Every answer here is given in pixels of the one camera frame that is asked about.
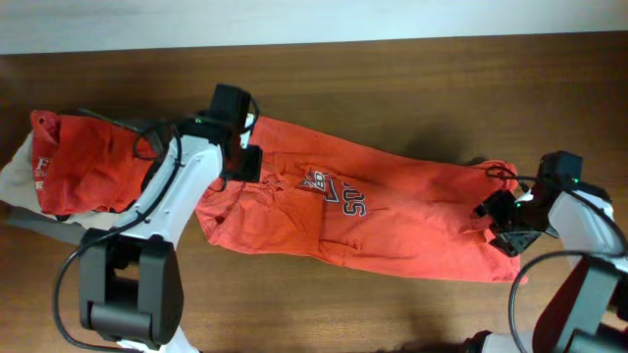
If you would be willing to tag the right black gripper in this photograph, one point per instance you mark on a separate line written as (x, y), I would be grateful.
(501, 219)

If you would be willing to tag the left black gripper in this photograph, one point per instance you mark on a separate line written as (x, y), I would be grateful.
(243, 164)

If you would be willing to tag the orange soccer t-shirt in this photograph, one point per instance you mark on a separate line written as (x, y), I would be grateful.
(358, 207)

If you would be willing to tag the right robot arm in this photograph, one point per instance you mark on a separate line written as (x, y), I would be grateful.
(557, 202)

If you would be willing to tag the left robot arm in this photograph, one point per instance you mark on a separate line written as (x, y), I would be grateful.
(130, 287)

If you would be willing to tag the red folded shirt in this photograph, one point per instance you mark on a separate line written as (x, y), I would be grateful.
(81, 164)

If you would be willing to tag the grey folded shirt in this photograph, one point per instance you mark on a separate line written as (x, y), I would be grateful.
(158, 138)

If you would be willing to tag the beige folded shirt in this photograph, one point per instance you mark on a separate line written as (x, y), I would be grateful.
(18, 190)

